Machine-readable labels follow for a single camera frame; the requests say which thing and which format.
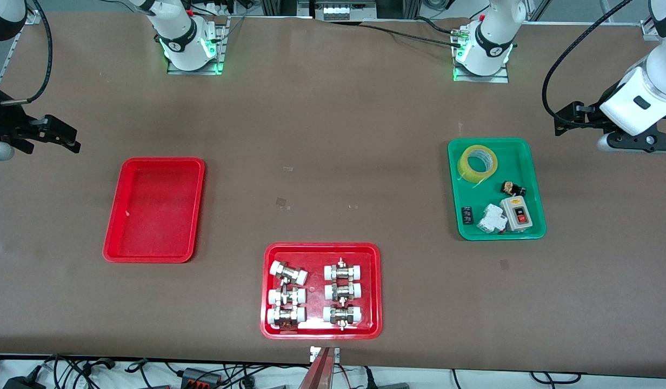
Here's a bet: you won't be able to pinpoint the yellow tape roll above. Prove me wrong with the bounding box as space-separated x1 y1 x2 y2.
457 145 498 183

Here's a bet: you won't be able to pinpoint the green plastic tray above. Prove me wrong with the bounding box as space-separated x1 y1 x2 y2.
448 138 547 241

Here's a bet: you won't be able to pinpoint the red plastic tray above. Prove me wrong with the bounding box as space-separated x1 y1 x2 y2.
260 242 383 340
103 157 206 264

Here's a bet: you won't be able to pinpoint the white circuit breaker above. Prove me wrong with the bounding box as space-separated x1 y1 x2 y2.
477 203 508 234

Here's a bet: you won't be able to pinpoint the black power adapter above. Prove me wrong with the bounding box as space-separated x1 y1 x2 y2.
2 375 47 389

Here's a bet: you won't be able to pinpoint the grey terminal block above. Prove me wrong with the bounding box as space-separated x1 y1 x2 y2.
322 0 378 21

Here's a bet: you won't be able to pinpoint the metal pipe fitting white caps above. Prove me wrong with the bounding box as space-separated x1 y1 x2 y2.
323 258 363 281
267 306 307 329
268 286 307 306
324 282 363 302
269 260 309 286
322 304 363 331

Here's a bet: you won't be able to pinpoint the grey orange connector box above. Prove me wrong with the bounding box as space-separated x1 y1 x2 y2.
181 368 223 388

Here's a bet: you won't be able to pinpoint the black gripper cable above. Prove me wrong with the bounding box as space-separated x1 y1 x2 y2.
25 0 54 104
542 0 635 122

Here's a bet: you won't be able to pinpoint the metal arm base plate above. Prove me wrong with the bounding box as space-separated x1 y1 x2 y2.
167 16 227 75
453 24 510 83

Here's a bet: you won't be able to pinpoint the grey on-off switch box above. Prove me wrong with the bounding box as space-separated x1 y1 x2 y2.
499 196 534 232

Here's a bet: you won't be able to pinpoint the short black table cable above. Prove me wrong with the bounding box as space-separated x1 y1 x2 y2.
417 16 466 36

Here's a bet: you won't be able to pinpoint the long black table cable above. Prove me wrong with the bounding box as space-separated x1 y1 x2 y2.
360 23 463 49

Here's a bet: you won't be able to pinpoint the small silver bracket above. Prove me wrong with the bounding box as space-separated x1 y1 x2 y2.
310 346 341 364

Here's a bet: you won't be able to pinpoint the red metal post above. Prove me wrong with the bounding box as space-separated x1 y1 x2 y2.
298 346 334 389

